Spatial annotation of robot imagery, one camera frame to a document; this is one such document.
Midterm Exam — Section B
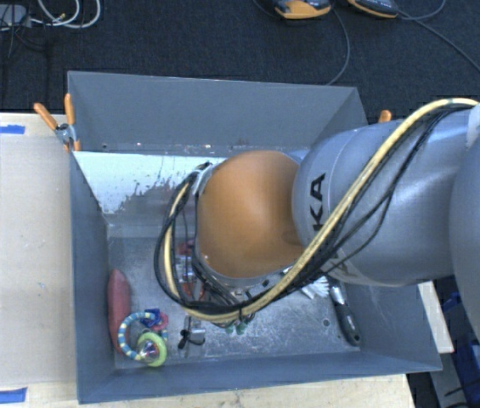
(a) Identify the pale wood flat board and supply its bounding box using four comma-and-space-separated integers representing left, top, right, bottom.
0, 133, 77, 388

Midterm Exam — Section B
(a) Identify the small red ring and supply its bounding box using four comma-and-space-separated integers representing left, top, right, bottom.
150, 311, 170, 332

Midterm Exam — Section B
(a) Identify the small blue ring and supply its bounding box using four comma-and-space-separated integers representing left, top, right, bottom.
138, 308, 162, 329

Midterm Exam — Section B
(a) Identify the yellow-green ring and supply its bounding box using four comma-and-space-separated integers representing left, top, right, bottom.
136, 331, 169, 368

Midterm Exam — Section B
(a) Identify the blue and yellow striped ring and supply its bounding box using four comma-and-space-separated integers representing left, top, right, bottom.
117, 310, 169, 363

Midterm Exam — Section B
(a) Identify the grey metal bin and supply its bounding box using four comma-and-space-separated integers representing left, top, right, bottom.
65, 70, 443, 405

